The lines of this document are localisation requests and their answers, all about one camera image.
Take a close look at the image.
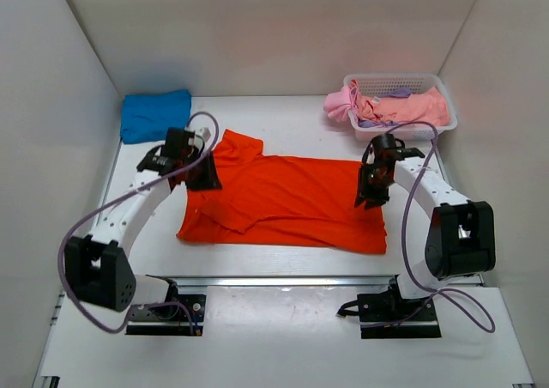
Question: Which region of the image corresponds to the aluminium rail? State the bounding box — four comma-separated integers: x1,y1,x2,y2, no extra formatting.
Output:
154,276,393,288

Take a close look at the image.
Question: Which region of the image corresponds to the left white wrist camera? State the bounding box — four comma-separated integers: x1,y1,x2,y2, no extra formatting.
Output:
195,127,212,142

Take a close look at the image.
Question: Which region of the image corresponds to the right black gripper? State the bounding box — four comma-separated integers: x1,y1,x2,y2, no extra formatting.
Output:
355,165,394,210

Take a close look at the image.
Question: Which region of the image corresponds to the folded blue t-shirt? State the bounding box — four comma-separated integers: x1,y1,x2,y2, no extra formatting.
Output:
120,89,192,144

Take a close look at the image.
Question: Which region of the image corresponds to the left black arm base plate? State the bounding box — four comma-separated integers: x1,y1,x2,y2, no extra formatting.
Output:
125,294,207,336

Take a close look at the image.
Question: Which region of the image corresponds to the light pink t-shirt in basket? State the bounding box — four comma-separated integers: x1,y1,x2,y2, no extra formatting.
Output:
355,87,450,127

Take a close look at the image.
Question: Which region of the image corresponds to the pink t-shirt over basket edge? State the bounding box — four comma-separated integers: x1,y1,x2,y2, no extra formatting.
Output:
323,81,359,123

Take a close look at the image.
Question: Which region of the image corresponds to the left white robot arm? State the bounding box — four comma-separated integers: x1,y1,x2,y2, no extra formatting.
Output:
63,128,221,318

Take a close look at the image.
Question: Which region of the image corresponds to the orange t-shirt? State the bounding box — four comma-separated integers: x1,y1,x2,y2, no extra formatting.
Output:
177,130,387,255

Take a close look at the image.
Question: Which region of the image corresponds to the white plastic basket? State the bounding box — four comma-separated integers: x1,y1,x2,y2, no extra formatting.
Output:
343,72,458,142

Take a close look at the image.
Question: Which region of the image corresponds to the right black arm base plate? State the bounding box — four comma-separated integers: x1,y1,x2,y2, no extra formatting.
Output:
336,290,442,340

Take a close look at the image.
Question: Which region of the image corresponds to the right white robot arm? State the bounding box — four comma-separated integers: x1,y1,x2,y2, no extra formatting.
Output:
337,133,496,328

